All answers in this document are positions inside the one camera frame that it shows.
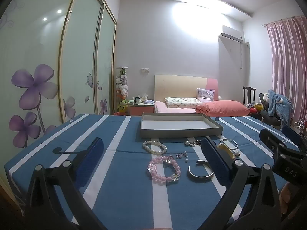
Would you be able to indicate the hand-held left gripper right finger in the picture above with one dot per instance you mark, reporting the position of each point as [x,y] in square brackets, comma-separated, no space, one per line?
[215,158]

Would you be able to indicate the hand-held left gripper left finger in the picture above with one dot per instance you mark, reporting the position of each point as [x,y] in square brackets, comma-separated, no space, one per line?
[92,153]

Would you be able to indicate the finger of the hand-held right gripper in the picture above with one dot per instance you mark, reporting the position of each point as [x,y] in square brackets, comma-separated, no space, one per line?
[275,141]
[293,133]

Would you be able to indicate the pearl stud earring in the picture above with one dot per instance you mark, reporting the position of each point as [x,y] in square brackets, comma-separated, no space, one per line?
[237,153]

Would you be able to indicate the thin silver bangle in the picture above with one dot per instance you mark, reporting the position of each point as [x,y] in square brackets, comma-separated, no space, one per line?
[233,141]

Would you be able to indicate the silver cuff bangle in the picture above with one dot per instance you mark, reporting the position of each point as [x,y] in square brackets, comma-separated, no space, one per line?
[199,178]

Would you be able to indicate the grey cardboard tray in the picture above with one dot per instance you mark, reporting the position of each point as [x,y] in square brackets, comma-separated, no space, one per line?
[178,125]

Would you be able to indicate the person's right hand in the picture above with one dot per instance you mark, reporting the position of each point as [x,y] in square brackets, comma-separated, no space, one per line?
[287,194]

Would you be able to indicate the blue plush garment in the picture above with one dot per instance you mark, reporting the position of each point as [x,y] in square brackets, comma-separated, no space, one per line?
[279,105]

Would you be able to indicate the blue white striped tablecloth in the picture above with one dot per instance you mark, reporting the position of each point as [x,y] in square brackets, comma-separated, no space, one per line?
[124,172]

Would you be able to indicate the red bin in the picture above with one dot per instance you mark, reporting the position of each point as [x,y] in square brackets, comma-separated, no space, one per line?
[118,113]

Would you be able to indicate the folded pink quilt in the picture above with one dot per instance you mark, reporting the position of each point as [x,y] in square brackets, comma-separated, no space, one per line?
[223,107]

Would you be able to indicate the dark wooden chair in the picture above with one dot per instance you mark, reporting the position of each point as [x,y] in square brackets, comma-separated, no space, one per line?
[247,93]

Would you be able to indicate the white patterned pillow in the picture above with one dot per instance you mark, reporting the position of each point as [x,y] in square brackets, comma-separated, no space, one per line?
[183,102]

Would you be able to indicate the purple floral pillow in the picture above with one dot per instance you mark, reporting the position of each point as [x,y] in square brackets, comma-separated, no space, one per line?
[205,94]

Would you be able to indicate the pink nightstand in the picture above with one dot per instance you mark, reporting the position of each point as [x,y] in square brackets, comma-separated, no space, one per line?
[141,109]

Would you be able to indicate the pink curtain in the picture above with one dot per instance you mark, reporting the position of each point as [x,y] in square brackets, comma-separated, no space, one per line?
[287,64]

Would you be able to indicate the plush toy column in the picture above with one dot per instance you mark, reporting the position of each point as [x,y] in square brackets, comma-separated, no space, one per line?
[121,88]

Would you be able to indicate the tissue box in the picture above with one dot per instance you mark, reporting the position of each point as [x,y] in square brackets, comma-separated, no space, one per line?
[144,98]

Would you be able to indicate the blue cloth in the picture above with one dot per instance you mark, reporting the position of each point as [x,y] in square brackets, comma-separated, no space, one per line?
[149,102]

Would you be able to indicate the bed with beige pink headboard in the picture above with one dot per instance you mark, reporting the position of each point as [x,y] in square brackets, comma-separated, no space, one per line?
[177,86]

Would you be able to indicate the flower print sliding wardrobe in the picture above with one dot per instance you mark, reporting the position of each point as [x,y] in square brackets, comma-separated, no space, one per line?
[79,52]

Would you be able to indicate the curtain rod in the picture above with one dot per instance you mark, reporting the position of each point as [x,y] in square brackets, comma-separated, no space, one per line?
[271,23]

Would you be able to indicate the white air conditioner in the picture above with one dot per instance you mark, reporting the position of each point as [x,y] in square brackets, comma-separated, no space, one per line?
[231,32]

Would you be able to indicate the wall switch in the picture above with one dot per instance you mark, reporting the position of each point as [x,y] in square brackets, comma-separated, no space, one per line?
[145,70]

